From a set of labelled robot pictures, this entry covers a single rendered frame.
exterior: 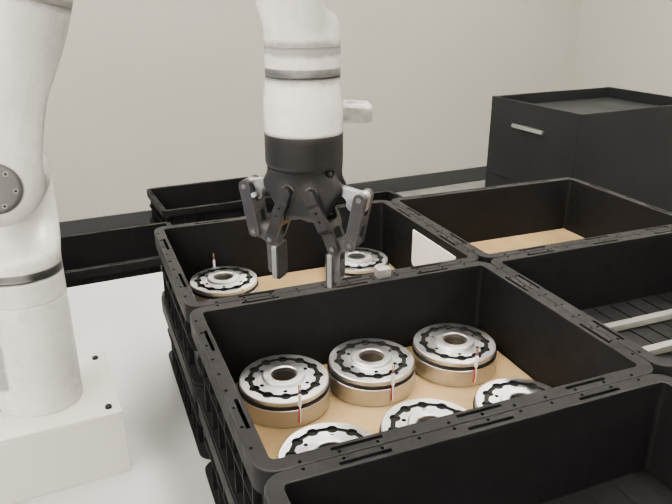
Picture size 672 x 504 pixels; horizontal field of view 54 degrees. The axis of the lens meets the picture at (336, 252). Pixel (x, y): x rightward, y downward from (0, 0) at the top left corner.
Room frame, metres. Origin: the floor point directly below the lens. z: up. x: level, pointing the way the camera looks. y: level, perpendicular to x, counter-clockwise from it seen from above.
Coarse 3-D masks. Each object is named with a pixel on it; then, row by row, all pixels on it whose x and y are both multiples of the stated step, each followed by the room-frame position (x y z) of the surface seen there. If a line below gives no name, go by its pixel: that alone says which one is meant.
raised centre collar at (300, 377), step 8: (272, 368) 0.64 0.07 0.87; (280, 368) 0.65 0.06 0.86; (288, 368) 0.65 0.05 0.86; (296, 368) 0.64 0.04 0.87; (264, 376) 0.63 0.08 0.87; (296, 376) 0.63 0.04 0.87; (304, 376) 0.63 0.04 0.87; (272, 384) 0.61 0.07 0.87; (280, 384) 0.61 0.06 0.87; (288, 384) 0.61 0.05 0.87; (296, 384) 0.62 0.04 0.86
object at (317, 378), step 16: (256, 368) 0.66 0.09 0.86; (304, 368) 0.65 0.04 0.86; (320, 368) 0.65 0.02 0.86; (240, 384) 0.62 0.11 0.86; (256, 384) 0.62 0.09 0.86; (304, 384) 0.62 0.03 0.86; (320, 384) 0.62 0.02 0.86; (256, 400) 0.59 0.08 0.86; (272, 400) 0.59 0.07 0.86; (288, 400) 0.59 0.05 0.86; (304, 400) 0.59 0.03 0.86
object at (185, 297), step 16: (400, 208) 1.04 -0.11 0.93; (192, 224) 0.96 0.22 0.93; (208, 224) 0.97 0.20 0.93; (224, 224) 0.98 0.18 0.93; (416, 224) 0.97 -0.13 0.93; (160, 240) 0.89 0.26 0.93; (448, 240) 0.89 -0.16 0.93; (160, 256) 0.88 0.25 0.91; (464, 256) 0.84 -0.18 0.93; (176, 272) 0.77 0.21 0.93; (400, 272) 0.77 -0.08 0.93; (176, 288) 0.74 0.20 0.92; (288, 288) 0.73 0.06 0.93; (304, 288) 0.73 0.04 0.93; (192, 304) 0.68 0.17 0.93; (208, 304) 0.68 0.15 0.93
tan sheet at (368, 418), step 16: (496, 368) 0.70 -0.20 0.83; (512, 368) 0.70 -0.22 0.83; (416, 384) 0.67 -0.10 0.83; (432, 384) 0.67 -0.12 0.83; (480, 384) 0.67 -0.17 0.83; (336, 400) 0.64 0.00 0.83; (448, 400) 0.64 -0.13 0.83; (464, 400) 0.64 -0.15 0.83; (336, 416) 0.61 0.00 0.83; (352, 416) 0.61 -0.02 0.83; (368, 416) 0.61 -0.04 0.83; (272, 432) 0.58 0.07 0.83; (288, 432) 0.58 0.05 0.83; (272, 448) 0.55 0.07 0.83
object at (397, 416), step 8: (408, 400) 0.59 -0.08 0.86; (416, 400) 0.59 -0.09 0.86; (424, 400) 0.59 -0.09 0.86; (432, 400) 0.59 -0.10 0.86; (440, 400) 0.59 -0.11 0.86; (392, 408) 0.57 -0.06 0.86; (400, 408) 0.58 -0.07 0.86; (408, 408) 0.58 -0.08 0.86; (416, 408) 0.57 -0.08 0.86; (424, 408) 0.57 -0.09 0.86; (432, 408) 0.57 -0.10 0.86; (440, 408) 0.58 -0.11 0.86; (448, 408) 0.58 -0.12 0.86; (456, 408) 0.57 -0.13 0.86; (384, 416) 0.56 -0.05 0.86; (392, 416) 0.56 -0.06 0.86; (400, 416) 0.56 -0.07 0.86; (408, 416) 0.56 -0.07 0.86; (384, 424) 0.55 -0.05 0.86; (392, 424) 0.55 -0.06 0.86; (400, 424) 0.55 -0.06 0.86
